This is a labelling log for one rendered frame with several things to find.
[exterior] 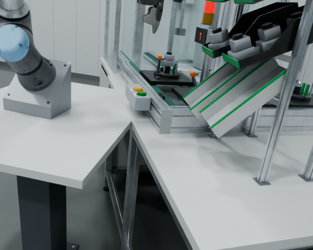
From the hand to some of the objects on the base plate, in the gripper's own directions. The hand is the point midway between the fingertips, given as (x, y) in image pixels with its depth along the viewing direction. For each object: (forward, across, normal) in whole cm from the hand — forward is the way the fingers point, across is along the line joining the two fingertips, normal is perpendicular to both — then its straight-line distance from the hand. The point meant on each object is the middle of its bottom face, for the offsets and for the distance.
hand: (155, 30), depth 111 cm
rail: (+37, -32, +5) cm, 50 cm away
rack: (+37, +31, +33) cm, 58 cm away
